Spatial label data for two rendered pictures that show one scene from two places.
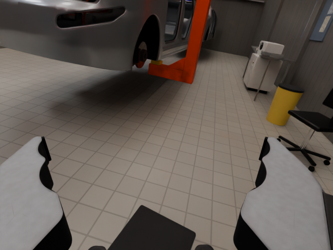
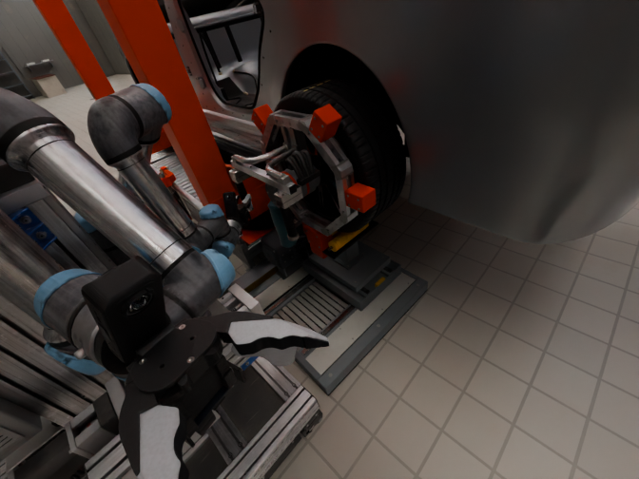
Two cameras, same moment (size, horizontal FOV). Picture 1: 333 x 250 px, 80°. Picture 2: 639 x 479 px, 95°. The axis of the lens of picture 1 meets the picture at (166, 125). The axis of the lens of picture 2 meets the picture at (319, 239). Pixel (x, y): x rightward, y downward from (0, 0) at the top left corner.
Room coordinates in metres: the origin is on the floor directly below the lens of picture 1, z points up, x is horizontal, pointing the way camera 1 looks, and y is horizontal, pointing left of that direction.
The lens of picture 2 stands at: (0.21, -0.02, 1.46)
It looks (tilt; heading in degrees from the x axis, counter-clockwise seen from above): 39 degrees down; 134
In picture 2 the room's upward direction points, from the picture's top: 13 degrees counter-clockwise
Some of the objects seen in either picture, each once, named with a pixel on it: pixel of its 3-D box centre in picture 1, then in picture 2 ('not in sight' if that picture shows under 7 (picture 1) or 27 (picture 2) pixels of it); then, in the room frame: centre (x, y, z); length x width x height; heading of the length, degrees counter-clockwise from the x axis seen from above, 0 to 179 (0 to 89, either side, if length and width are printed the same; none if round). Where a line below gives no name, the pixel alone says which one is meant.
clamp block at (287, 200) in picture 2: not in sight; (288, 195); (-0.48, 0.60, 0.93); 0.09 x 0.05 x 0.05; 78
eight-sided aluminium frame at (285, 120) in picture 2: not in sight; (305, 177); (-0.60, 0.84, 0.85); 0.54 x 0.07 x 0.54; 168
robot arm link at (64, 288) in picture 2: not in sight; (89, 308); (-0.18, -0.03, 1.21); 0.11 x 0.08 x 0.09; 6
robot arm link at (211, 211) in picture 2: not in sight; (212, 223); (-0.65, 0.38, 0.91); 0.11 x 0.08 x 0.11; 109
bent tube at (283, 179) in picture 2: not in sight; (287, 154); (-0.53, 0.70, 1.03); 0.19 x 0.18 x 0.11; 78
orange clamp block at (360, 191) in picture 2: not in sight; (359, 198); (-0.29, 0.78, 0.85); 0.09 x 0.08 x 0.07; 168
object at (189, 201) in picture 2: not in sight; (180, 194); (-2.37, 1.01, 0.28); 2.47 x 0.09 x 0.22; 168
